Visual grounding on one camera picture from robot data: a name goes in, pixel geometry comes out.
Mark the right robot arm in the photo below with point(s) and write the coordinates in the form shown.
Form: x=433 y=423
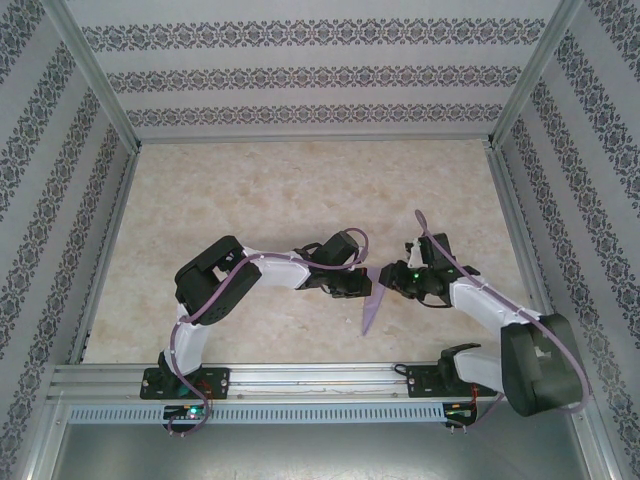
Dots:
x=540 y=370

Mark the aluminium mounting rail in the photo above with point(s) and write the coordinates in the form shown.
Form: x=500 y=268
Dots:
x=310 y=380

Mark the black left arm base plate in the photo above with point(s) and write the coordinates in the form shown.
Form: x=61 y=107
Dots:
x=220 y=382

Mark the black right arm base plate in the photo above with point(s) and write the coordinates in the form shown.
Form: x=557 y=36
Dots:
x=420 y=382

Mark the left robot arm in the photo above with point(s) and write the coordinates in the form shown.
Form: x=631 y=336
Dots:
x=192 y=345

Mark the grey metal panel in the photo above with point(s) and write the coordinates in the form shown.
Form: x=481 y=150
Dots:
x=320 y=455

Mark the aluminium side rail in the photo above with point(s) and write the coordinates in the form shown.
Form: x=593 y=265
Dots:
x=520 y=235
x=107 y=250

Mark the purple paper sheet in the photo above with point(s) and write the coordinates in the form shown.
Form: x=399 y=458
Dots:
x=372 y=310

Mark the aluminium frame post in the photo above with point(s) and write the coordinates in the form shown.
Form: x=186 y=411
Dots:
x=47 y=440
x=95 y=75
x=597 y=440
x=537 y=70

